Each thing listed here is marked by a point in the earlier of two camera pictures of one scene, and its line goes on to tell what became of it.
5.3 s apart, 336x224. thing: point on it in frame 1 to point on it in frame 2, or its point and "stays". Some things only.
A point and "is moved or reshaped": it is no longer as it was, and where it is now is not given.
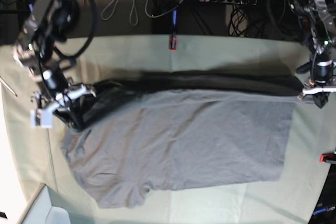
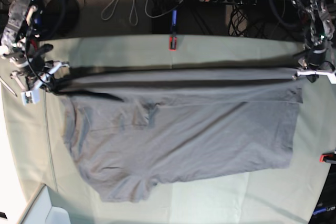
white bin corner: (40, 210) stays
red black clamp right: (327, 157) stays
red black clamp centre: (172, 39) stays
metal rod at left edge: (8, 86) stays
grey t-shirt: (177, 130) is moved or reshaped
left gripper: (54, 78) to (36, 69)
